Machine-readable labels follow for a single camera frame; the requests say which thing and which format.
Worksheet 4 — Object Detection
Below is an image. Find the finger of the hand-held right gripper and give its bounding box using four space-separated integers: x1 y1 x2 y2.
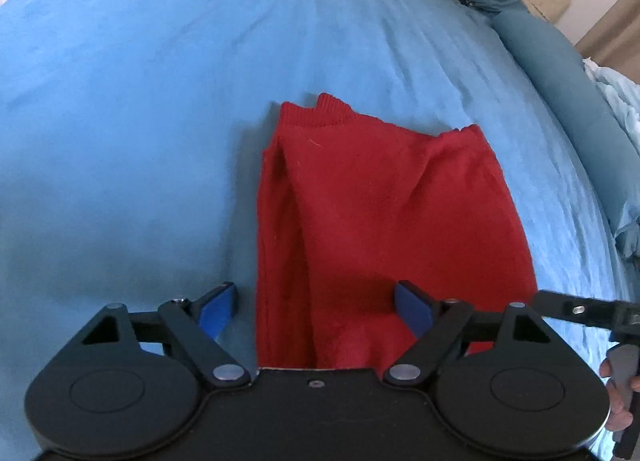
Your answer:
532 290 629 330

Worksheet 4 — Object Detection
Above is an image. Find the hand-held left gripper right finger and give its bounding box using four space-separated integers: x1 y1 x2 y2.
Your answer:
382 280 554 387

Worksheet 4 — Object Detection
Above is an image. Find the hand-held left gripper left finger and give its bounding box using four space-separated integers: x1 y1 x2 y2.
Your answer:
80 282 252 388

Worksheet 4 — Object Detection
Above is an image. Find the red knit sweater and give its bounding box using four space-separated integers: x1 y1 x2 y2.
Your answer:
256 92 540 371

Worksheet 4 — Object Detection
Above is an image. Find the person's right hand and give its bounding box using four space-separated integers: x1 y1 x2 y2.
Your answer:
600 358 634 435

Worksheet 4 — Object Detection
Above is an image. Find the light blue blanket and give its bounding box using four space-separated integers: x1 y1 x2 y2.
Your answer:
582 57 640 258

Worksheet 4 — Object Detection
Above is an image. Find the blue duvet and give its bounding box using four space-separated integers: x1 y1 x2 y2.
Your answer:
492 5 640 232

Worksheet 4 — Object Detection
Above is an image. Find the blue bed sheet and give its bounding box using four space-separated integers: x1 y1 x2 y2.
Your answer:
0 0 632 461

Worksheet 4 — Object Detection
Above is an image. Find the beige curtain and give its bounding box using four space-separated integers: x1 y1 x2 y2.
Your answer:
574 0 640 86

